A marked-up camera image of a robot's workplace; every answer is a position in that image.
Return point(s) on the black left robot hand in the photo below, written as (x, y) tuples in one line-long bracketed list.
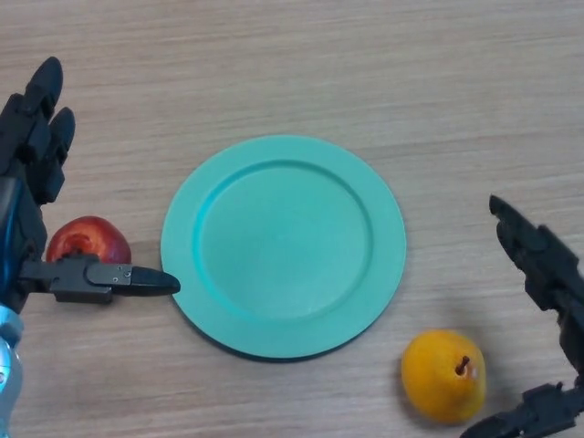
[(23, 191)]

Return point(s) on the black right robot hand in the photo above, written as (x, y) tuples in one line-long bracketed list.
[(543, 264)]

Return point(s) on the yellow pear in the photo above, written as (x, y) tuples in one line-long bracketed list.
[(433, 383)]

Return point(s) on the green round plate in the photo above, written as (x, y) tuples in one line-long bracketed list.
[(283, 246)]

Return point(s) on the red apple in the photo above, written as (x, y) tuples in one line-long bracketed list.
[(98, 237)]

